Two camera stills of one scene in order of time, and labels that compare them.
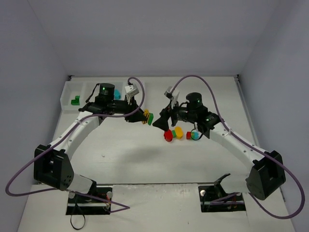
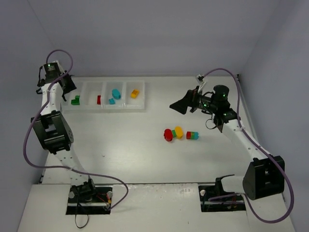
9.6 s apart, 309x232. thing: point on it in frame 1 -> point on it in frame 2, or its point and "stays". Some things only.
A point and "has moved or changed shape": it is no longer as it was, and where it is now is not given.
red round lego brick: (168, 135) stays
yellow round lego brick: (179, 132) stays
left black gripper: (132, 113) -> (68, 83)
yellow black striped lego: (146, 112) has moved or changed shape
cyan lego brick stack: (117, 94) has moved or changed shape
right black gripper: (172, 118) -> (193, 101)
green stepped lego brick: (76, 102) stays
